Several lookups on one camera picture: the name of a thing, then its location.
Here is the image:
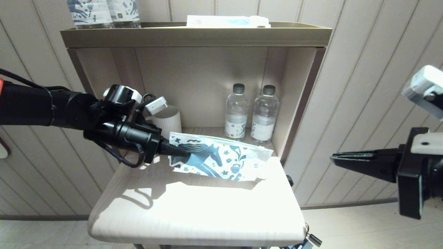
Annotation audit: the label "white horse-print pouch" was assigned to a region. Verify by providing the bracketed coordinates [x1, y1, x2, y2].
[169, 131, 274, 183]

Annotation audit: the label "white ribbed ceramic mug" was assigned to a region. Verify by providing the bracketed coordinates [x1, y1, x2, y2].
[149, 105, 182, 139]

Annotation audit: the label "clear plastic water bottle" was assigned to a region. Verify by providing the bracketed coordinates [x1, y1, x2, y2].
[225, 83, 250, 140]
[252, 85, 280, 146]

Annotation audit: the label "beige wooden shelf table unit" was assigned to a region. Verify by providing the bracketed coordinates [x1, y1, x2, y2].
[61, 21, 333, 249]

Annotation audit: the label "blue print label water bottle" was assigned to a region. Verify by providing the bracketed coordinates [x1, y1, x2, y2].
[107, 0, 142, 28]

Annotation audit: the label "white packet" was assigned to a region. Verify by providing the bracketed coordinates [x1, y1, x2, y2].
[186, 15, 271, 28]

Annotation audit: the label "patterned pouches on shelf top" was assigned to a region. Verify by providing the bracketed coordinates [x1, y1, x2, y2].
[67, 0, 115, 29]

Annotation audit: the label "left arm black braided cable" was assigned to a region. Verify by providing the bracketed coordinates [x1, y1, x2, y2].
[83, 100, 146, 169]

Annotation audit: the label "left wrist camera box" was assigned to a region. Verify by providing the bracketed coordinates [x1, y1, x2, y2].
[143, 93, 169, 116]

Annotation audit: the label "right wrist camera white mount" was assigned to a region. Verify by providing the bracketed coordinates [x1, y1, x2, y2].
[401, 65, 443, 155]

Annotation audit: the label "blue electronic module with cables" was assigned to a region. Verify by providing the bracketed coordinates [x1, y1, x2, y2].
[282, 232, 323, 249]

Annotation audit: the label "white wall plate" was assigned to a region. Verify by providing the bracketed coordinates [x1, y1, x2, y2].
[0, 137, 11, 159]

